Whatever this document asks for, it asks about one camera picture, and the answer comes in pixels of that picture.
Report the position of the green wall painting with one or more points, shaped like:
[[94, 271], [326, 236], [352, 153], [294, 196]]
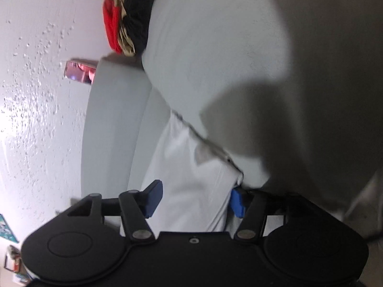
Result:
[[7, 228]]

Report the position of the red folded garment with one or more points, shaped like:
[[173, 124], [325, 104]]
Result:
[[110, 24]]

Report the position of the pink smartphone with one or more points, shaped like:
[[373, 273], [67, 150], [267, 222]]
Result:
[[80, 71]]

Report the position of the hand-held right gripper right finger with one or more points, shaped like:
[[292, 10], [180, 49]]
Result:
[[238, 203]]

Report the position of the grey fabric sofa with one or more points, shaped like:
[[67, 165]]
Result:
[[224, 50]]

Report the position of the white t-shirt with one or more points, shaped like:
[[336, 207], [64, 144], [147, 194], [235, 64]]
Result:
[[185, 185]]

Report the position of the black folded garment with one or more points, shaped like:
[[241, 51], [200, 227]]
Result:
[[137, 15]]

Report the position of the tan folded garment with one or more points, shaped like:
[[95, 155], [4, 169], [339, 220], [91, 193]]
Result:
[[126, 44]]

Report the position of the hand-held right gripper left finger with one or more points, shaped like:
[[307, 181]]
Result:
[[153, 198]]

